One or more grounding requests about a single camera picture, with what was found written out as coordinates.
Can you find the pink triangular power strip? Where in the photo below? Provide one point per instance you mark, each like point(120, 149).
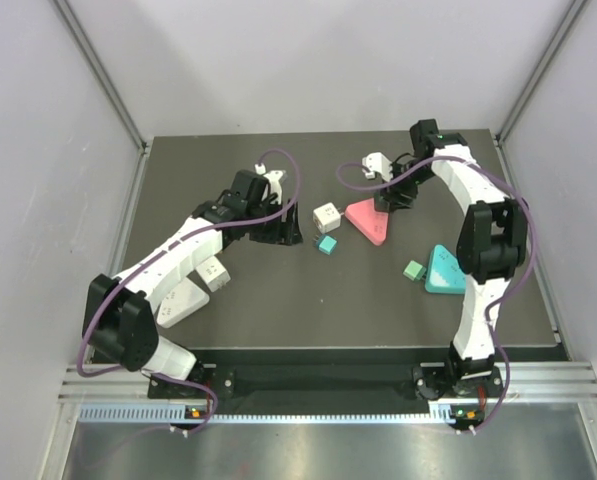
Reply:
point(372, 223)

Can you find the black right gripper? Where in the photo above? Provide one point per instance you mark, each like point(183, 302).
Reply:
point(391, 194)

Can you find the white triangular power strip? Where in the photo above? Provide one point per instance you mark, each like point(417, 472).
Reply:
point(185, 299)

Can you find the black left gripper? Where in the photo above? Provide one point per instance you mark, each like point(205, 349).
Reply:
point(282, 233)

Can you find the mint green cube charger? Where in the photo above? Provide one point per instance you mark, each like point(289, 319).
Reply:
point(415, 271)

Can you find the white tiger cube adapter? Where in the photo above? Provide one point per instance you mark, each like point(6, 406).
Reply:
point(327, 217)

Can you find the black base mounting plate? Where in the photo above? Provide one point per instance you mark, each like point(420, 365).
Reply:
point(329, 380)

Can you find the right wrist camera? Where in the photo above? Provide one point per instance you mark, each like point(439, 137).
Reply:
point(377, 165)

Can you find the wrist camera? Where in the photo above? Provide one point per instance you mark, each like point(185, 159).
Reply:
point(275, 178)
point(377, 165)

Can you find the teal triangular power strip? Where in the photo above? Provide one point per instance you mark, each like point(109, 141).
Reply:
point(444, 275)

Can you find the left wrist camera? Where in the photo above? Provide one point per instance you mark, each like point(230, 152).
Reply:
point(275, 178)

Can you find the teal cube charger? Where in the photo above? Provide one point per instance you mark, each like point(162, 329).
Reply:
point(325, 244)

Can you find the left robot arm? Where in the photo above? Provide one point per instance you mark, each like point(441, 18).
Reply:
point(119, 319)

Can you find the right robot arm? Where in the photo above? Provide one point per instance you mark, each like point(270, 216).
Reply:
point(491, 245)

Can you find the grey white cube adapter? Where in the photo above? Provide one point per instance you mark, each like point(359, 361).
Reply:
point(213, 273)

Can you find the slotted cable duct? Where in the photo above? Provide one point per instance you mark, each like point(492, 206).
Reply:
point(184, 414)

